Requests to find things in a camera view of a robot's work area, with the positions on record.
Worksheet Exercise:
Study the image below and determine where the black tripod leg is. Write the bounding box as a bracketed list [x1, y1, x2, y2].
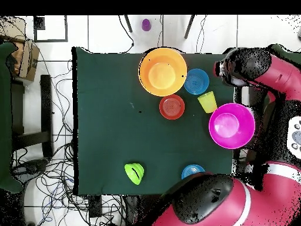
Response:
[123, 15, 133, 34]
[183, 15, 196, 40]

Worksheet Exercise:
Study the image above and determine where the dark green table cloth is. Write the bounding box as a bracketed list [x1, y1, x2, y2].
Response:
[71, 46, 242, 197]

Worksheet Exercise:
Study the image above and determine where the tangle of floor cables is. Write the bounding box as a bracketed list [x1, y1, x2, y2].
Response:
[11, 54, 125, 226]

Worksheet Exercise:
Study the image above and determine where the purple plastic cup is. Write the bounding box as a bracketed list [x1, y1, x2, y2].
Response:
[141, 18, 152, 32]

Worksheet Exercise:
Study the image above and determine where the orange plastic bowl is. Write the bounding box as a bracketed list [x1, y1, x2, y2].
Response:
[138, 47, 188, 97]

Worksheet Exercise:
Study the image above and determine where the pink plastic bowl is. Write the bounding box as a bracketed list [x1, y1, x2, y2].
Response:
[208, 102, 256, 150]

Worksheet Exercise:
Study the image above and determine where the black stand base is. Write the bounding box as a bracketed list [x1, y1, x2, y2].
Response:
[10, 159, 49, 183]

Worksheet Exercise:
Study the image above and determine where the black square frame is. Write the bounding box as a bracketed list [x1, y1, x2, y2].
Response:
[33, 15, 69, 44]

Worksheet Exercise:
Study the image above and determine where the small green plastic bowl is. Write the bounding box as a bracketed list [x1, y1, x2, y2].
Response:
[123, 162, 145, 185]

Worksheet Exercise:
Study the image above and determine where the black chair frame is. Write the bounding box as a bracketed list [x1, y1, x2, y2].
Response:
[10, 74, 54, 159]

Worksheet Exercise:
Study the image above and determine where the blue plastic bowl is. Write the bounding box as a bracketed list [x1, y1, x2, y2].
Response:
[181, 164, 206, 180]
[183, 68, 210, 95]

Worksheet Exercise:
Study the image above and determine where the green cloth side table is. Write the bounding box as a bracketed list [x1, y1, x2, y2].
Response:
[0, 41, 24, 194]
[267, 44, 301, 65]

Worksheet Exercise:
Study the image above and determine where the cardboard box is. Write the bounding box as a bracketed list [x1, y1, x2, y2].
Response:
[0, 16, 41, 82]

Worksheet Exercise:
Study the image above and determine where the yellow plastic cup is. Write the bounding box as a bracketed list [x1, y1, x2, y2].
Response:
[197, 91, 218, 114]

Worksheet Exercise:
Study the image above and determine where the red plastic bowl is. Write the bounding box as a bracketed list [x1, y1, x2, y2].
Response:
[159, 94, 186, 121]

